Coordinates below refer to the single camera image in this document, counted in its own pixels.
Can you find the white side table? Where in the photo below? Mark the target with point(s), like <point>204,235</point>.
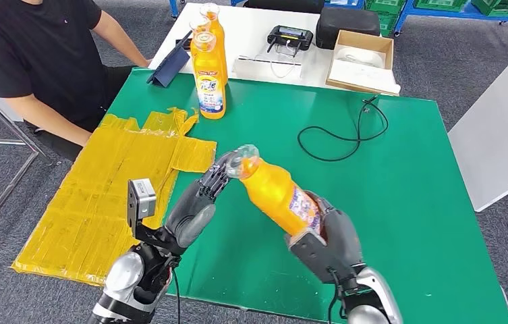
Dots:
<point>494,132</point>

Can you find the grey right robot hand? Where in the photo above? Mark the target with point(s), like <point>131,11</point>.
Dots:
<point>345,241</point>

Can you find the yellow taped cardboard sheet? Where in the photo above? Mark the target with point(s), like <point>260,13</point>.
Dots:
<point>92,201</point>

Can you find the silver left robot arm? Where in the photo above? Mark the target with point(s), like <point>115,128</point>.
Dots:
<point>122,273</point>

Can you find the black carry case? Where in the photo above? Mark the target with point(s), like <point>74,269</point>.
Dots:
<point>346,22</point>

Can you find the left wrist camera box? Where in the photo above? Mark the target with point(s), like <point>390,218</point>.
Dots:
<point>146,199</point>

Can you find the green plastic crate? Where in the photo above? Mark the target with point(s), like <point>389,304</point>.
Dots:
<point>387,24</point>
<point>440,3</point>
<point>503,4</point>
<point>384,4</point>

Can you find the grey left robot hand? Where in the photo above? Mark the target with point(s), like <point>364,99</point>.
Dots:
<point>189,214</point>

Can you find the thin black strip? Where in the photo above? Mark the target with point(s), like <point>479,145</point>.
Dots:
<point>270,61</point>

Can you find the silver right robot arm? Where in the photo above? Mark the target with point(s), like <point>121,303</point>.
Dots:
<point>379,295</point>

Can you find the white foam sheet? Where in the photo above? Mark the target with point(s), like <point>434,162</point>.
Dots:
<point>364,78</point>

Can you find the tablet in blue case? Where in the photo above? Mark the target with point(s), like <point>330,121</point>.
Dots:
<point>169,67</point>

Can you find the grey metal frame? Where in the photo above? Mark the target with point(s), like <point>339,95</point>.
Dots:
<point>11,187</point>

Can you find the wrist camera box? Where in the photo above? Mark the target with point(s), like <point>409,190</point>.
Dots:
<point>312,257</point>
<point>146,199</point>

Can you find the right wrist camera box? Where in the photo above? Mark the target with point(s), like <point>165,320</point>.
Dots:
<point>312,257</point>

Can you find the black chair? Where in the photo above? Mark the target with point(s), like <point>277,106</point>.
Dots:
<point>284,3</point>

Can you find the black handheld controller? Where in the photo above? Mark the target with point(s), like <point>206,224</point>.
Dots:
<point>288,39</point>

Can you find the person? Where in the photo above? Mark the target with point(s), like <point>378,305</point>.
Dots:
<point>34,40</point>

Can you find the open cardboard box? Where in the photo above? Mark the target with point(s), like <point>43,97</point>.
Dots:
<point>346,37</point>

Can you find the orange detergent bottle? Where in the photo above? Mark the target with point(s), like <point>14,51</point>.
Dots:
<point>200,23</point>
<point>271,192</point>
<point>209,89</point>
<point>223,44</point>

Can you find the blue metal rack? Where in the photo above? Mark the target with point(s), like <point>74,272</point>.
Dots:
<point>440,14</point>

